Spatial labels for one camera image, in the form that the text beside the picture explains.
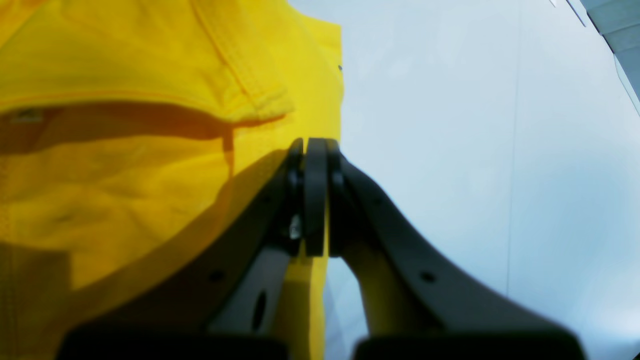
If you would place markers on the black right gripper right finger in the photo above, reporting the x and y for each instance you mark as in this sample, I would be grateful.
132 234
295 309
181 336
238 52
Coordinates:
418 304

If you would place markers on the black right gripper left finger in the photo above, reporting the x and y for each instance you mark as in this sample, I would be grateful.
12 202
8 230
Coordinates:
221 305

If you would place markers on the orange yellow T-shirt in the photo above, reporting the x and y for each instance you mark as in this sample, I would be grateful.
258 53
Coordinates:
133 132

